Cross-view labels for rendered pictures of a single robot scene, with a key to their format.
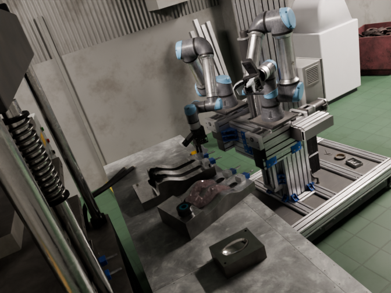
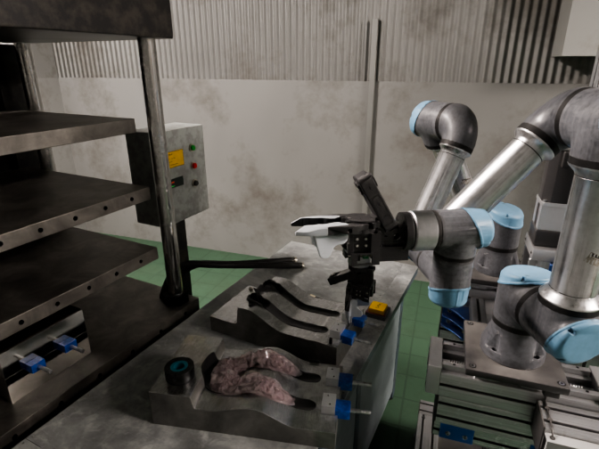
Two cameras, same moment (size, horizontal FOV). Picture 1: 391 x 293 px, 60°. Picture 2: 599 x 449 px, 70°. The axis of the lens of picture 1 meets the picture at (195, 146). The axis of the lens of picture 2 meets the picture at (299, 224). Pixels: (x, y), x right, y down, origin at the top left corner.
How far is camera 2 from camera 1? 124 cm
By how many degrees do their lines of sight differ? 40
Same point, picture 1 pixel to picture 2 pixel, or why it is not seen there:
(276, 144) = (475, 408)
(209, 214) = (201, 412)
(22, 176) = not seen: outside the picture
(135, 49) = (494, 110)
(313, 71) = not seen: outside the picture
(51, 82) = (350, 111)
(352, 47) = not seen: outside the picture
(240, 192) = (290, 428)
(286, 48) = (586, 210)
